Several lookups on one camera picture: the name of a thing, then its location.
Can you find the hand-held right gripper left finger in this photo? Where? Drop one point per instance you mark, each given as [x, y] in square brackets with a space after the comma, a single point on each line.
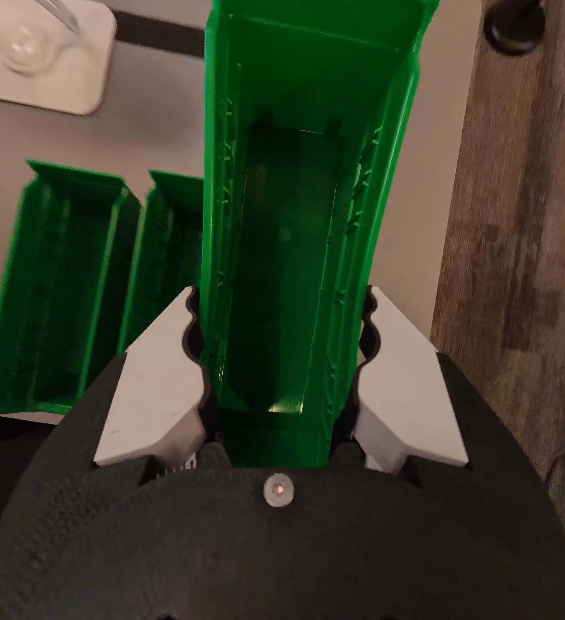
[151, 387]

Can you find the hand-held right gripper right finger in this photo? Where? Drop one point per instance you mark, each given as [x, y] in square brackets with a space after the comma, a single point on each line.
[408, 387]

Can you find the green plastic bin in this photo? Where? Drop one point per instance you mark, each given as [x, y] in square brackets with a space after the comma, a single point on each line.
[54, 290]
[287, 242]
[166, 242]

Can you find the white square tray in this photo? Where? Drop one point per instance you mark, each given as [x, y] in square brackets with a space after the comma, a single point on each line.
[83, 72]

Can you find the clear glass cup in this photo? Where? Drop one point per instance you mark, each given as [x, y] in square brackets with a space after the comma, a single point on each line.
[25, 53]

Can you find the black round stand foot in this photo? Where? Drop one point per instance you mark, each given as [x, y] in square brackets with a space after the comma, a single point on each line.
[515, 26]

